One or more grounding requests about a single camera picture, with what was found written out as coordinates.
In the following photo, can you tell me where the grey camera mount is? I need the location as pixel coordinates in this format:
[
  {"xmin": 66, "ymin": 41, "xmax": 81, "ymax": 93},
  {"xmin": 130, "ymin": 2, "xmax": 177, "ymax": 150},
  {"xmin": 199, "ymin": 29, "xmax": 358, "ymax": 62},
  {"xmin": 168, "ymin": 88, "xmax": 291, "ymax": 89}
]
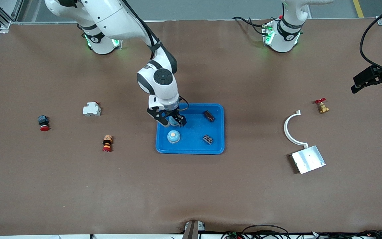
[{"xmin": 182, "ymin": 220, "xmax": 206, "ymax": 239}]

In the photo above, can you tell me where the blue plastic tray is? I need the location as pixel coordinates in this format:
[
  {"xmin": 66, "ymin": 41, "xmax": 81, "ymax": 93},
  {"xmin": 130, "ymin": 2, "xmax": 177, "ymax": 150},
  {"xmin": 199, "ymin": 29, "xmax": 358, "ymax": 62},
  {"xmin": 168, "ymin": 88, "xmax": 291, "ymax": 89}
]
[{"xmin": 155, "ymin": 103, "xmax": 225, "ymax": 155}]

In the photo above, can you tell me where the white curved plastic bracket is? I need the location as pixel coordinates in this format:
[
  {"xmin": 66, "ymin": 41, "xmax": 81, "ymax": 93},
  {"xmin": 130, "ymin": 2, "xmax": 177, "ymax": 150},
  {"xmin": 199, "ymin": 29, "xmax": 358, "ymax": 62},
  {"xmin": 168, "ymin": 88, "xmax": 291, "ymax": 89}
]
[{"xmin": 284, "ymin": 110, "xmax": 309, "ymax": 148}]

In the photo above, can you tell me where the red mushroom push button switch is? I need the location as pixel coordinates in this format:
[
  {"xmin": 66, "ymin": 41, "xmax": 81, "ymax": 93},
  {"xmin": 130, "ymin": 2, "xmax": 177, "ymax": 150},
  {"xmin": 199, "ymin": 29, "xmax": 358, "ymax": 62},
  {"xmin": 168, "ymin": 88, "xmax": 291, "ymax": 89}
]
[{"xmin": 37, "ymin": 115, "xmax": 50, "ymax": 132}]

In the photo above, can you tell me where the black cable bundle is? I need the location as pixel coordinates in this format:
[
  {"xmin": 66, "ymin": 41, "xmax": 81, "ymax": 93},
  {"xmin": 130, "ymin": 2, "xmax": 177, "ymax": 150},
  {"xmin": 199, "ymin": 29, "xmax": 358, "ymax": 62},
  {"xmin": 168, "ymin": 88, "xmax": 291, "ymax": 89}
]
[{"xmin": 310, "ymin": 230, "xmax": 382, "ymax": 239}]

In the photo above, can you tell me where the orange red stacked push button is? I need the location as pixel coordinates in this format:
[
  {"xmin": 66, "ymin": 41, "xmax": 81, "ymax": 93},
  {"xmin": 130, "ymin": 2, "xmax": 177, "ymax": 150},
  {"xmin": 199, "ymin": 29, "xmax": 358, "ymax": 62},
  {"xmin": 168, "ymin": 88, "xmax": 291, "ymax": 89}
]
[{"xmin": 102, "ymin": 135, "xmax": 113, "ymax": 152}]

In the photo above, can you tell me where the white circuit breaker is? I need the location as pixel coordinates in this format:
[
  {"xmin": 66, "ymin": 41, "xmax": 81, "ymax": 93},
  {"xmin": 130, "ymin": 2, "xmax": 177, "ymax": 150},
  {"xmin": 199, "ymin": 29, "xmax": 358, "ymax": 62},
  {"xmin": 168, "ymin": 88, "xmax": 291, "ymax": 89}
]
[{"xmin": 83, "ymin": 102, "xmax": 101, "ymax": 117}]

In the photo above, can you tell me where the aluminium plate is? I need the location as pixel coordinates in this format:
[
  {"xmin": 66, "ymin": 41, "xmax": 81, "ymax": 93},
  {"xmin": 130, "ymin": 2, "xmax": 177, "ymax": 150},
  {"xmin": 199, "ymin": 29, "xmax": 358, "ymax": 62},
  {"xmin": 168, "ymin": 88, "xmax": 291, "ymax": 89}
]
[{"xmin": 290, "ymin": 145, "xmax": 326, "ymax": 174}]

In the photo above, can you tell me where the brass valve red handle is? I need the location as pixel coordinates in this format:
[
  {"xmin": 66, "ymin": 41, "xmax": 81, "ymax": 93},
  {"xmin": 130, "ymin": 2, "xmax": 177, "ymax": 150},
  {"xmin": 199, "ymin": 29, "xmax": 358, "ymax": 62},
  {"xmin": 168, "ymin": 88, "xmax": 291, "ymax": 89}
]
[{"xmin": 314, "ymin": 98, "xmax": 330, "ymax": 114}]

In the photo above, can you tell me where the black cable loop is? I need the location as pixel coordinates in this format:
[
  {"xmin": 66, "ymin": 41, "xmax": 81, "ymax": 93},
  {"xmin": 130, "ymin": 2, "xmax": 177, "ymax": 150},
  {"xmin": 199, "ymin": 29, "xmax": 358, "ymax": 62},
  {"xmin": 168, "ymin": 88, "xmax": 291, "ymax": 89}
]
[{"xmin": 242, "ymin": 225, "xmax": 290, "ymax": 239}]

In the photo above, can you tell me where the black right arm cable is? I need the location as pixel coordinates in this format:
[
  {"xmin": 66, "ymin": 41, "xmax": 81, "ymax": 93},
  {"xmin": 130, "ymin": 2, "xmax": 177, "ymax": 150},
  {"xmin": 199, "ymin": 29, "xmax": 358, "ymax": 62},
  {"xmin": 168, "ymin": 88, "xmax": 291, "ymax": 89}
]
[{"xmin": 121, "ymin": 0, "xmax": 189, "ymax": 111}]

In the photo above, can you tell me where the black base cable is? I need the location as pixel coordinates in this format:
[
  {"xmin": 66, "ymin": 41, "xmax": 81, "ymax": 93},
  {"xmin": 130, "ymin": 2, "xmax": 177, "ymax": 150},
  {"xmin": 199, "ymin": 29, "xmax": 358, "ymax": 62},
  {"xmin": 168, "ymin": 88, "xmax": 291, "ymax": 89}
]
[{"xmin": 232, "ymin": 16, "xmax": 268, "ymax": 36}]

